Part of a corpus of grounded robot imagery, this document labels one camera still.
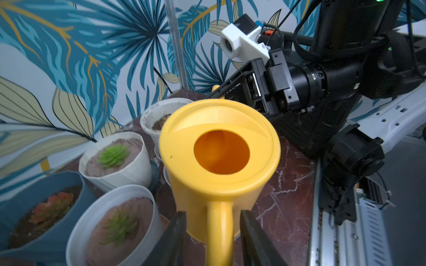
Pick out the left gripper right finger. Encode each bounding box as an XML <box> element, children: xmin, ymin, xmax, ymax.
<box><xmin>240</xmin><ymin>210</ymin><xmax>288</xmax><ymax>266</ymax></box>

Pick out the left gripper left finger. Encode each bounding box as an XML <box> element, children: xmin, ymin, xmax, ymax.
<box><xmin>142</xmin><ymin>212</ymin><xmax>186</xmax><ymax>266</ymax></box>

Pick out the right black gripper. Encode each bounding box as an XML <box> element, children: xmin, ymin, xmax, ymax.
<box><xmin>208</xmin><ymin>49</ymin><xmax>363</xmax><ymax>117</ymax></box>

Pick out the white pot pink soil succulent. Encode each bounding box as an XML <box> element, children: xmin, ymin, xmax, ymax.
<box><xmin>65</xmin><ymin>185</ymin><xmax>163</xmax><ymax>266</ymax></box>

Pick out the yellow watering can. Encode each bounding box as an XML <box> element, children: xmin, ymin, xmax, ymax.
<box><xmin>159</xmin><ymin>99</ymin><xmax>281</xmax><ymax>266</ymax></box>

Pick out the white ribbed pot green succulent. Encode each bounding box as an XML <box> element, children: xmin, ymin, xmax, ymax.
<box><xmin>78</xmin><ymin>131</ymin><xmax>158</xmax><ymax>192</ymax></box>

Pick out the large white round pot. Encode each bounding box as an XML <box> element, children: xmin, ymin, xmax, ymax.
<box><xmin>140</xmin><ymin>98</ymin><xmax>193</xmax><ymax>160</ymax></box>

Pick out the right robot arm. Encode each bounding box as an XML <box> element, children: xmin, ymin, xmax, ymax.
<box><xmin>210</xmin><ymin>1</ymin><xmax>426</xmax><ymax>225</ymax></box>

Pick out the blue pot red succulent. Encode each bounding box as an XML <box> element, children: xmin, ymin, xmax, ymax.
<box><xmin>1</xmin><ymin>171</ymin><xmax>96</xmax><ymax>263</ymax></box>

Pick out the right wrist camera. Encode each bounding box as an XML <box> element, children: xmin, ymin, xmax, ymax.
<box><xmin>220</xmin><ymin>14</ymin><xmax>270</xmax><ymax>64</ymax></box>

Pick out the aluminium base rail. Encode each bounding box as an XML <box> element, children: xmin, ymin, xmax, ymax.
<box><xmin>307</xmin><ymin>159</ymin><xmax>393</xmax><ymax>266</ymax></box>

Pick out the right metal frame post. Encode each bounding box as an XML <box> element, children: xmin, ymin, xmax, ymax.
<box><xmin>164</xmin><ymin>0</ymin><xmax>189</xmax><ymax>89</ymax></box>

